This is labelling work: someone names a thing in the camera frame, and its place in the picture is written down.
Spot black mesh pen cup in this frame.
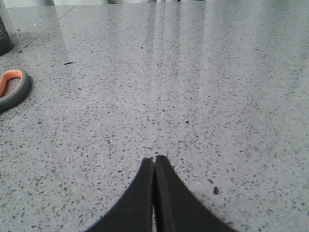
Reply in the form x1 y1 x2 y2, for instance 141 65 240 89
0 17 14 56

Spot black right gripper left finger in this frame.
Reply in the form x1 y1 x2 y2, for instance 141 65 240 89
88 158 155 232

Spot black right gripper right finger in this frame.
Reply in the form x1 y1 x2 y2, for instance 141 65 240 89
154 156 234 232

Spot grey orange scissors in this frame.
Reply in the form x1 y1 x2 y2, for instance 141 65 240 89
0 69 31 113

